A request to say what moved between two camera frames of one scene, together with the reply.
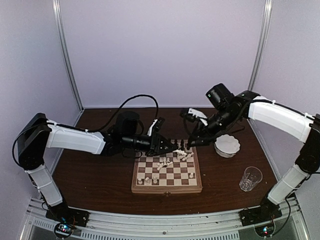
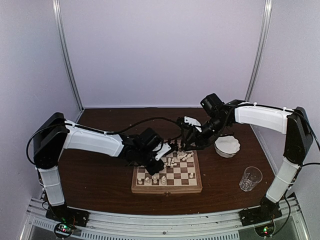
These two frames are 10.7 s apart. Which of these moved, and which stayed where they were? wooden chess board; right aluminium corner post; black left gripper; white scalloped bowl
Moved: black left gripper
Stayed: right aluminium corner post; white scalloped bowl; wooden chess board
